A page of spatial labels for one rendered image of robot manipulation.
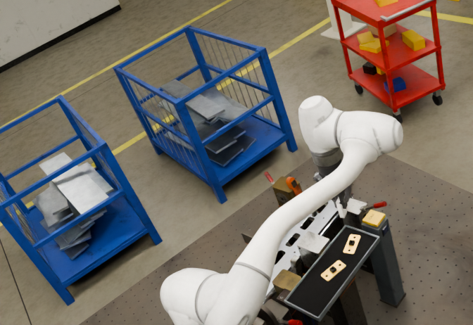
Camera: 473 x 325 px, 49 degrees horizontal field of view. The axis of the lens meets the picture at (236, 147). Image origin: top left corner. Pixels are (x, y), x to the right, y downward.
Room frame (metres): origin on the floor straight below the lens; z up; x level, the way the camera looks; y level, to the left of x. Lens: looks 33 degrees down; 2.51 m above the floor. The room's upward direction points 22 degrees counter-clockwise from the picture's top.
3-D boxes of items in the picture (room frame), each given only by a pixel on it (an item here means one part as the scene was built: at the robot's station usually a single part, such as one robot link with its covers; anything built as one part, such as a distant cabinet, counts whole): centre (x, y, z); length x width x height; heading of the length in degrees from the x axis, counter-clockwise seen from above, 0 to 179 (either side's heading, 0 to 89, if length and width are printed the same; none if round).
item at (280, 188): (1.82, -0.13, 0.88); 0.14 x 0.09 x 0.36; 35
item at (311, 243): (1.36, -0.14, 0.90); 0.13 x 0.08 x 0.41; 35
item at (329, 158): (1.25, -0.24, 1.57); 0.09 x 0.09 x 0.06
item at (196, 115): (3.90, 0.13, 0.48); 1.20 x 0.80 x 0.95; 23
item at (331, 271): (1.17, -0.15, 1.17); 0.08 x 0.04 x 0.01; 112
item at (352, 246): (1.25, -0.24, 1.17); 0.08 x 0.04 x 0.01; 140
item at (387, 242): (1.33, -0.36, 0.92); 0.08 x 0.08 x 0.44; 35
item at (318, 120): (1.24, -0.25, 1.68); 0.13 x 0.11 x 0.16; 45
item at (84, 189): (3.47, 1.36, 0.48); 1.20 x 0.80 x 0.95; 20
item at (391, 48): (3.62, -1.42, 0.49); 0.81 x 0.46 x 0.98; 5
